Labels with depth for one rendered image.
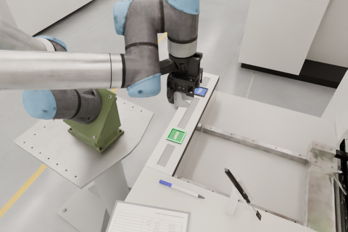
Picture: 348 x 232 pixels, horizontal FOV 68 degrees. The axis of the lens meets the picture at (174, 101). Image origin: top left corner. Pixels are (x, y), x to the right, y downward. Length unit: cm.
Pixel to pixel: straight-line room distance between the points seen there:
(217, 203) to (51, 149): 70
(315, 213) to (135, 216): 54
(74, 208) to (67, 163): 86
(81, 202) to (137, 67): 149
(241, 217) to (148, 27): 54
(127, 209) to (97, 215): 109
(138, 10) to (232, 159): 68
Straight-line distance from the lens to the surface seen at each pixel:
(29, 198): 210
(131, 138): 110
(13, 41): 76
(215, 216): 76
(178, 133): 91
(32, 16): 376
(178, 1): 58
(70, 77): 53
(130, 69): 53
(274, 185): 103
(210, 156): 104
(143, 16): 58
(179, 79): 68
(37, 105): 89
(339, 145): 118
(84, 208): 190
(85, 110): 97
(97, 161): 105
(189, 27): 60
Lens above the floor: 166
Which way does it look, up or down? 43 degrees down
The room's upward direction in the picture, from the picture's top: straight up
